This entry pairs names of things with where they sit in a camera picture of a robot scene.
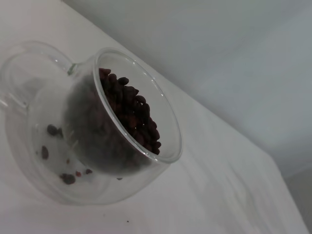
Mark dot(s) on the coffee beans pile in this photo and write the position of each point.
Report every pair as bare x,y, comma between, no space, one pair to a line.
131,114

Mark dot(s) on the double-walled clear glass cup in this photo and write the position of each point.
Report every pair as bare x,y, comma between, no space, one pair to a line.
146,180

